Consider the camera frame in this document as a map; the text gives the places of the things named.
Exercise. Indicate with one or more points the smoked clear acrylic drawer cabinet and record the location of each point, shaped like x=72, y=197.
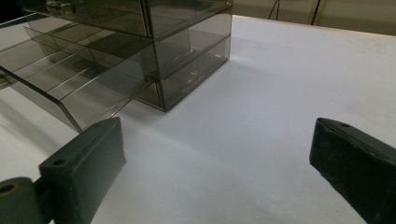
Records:
x=186, y=59

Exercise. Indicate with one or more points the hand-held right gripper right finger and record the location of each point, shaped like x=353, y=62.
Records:
x=358, y=161

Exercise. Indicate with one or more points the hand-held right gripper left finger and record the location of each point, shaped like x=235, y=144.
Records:
x=84, y=165

